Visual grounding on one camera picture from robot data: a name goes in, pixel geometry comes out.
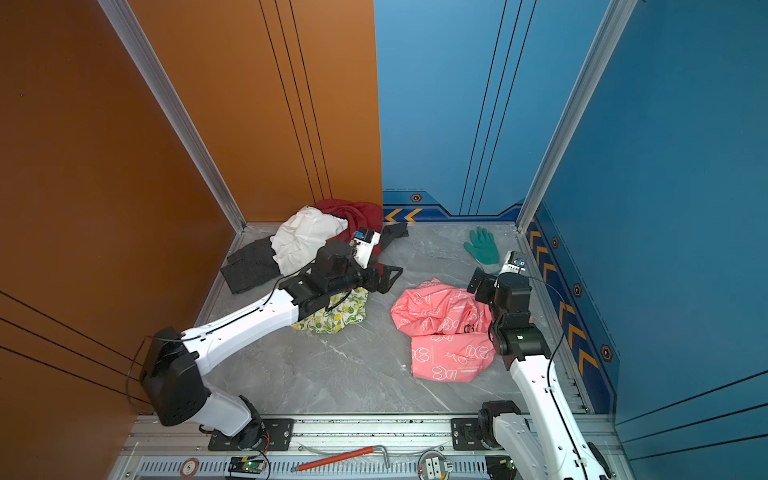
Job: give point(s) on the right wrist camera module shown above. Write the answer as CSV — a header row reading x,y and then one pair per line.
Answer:
x,y
513,263

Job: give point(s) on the pink patterned cloth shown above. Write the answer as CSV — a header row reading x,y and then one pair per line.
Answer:
x,y
449,332

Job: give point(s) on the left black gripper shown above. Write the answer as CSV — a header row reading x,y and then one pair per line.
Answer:
x,y
376,285

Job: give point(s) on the white cloth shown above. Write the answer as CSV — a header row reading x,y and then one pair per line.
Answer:
x,y
297,240

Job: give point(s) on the lemon print cloth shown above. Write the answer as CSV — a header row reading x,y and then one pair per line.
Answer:
x,y
344,310

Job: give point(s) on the green work glove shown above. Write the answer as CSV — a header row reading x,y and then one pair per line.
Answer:
x,y
482,247

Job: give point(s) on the red round sticker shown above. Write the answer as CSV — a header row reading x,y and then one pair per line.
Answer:
x,y
189,468

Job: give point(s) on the dark red cloth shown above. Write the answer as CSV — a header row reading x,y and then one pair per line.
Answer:
x,y
359,215

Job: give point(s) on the white connector block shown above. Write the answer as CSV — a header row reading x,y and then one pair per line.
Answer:
x,y
434,466

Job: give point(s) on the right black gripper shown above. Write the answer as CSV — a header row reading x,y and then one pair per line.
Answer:
x,y
488,283

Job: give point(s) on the dark grey cloth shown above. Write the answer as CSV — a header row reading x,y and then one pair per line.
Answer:
x,y
250,266

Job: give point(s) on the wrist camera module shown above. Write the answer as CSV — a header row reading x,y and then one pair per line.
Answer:
x,y
363,243
513,263

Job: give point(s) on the red handled hex key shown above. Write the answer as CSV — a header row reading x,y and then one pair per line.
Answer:
x,y
340,457

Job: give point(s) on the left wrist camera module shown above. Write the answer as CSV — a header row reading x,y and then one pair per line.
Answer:
x,y
363,243

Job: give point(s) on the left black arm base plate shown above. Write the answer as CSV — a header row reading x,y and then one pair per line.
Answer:
x,y
271,434

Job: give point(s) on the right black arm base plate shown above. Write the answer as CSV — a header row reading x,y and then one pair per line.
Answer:
x,y
466,434

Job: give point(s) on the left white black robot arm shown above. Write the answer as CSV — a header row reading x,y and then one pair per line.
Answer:
x,y
176,363

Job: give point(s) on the left green circuit board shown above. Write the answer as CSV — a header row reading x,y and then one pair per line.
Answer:
x,y
247,467

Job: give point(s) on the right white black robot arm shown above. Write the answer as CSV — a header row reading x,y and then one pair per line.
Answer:
x,y
557,449

